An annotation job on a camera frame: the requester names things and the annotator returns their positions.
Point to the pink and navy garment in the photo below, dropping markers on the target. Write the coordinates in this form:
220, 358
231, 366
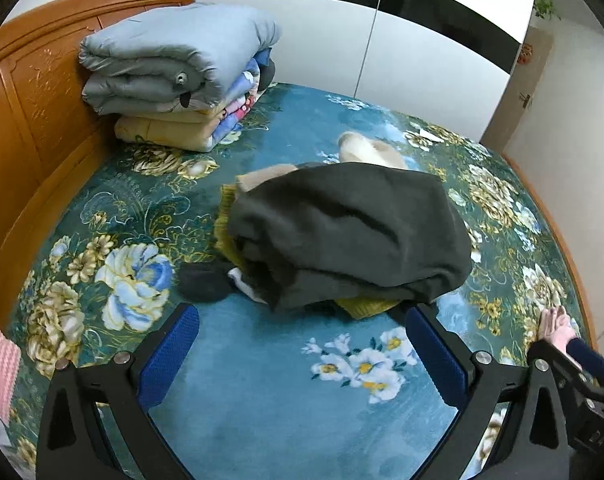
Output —
557, 327

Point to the cream fluffy garment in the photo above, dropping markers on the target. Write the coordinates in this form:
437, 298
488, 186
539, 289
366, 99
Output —
369, 152

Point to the beige folded blanket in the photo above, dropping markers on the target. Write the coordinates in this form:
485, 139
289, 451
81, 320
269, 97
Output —
156, 132

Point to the grey folded quilt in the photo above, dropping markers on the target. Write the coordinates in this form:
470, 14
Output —
171, 45

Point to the dark pillow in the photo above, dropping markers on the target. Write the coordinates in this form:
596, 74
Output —
268, 77

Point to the green potted plant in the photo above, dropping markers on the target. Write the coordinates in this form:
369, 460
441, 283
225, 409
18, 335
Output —
546, 4

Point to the colourful printed folded blanket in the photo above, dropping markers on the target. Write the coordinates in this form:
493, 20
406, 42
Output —
236, 105

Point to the white and black wardrobe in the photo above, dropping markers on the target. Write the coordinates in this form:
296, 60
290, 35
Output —
332, 35

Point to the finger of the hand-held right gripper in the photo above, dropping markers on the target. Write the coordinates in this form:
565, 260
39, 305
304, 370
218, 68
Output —
594, 420

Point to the beige door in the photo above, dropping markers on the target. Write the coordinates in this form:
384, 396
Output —
522, 100

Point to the mustard yellow garment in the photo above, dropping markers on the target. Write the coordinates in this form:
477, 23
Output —
226, 240

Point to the teal floral bedspread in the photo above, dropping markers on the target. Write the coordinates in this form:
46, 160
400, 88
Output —
262, 360

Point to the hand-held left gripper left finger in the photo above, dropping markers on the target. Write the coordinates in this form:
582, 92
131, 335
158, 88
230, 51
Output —
169, 355

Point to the red door ornament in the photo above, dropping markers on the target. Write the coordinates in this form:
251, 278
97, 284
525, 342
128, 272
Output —
526, 52

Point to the white garment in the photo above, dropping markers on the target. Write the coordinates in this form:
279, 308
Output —
242, 280

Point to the black garment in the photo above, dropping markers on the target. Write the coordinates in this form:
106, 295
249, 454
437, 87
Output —
201, 282

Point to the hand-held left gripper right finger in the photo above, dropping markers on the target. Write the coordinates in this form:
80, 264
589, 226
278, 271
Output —
437, 355

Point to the white paper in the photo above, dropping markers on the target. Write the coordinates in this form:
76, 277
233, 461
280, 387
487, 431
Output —
429, 135

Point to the dark grey pants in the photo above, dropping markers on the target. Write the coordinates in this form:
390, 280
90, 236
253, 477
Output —
352, 220

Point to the beige sweater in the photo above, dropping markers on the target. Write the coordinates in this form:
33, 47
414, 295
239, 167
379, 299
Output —
262, 179

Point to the wooden carved headboard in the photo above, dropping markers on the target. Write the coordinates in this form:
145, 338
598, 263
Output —
31, 110

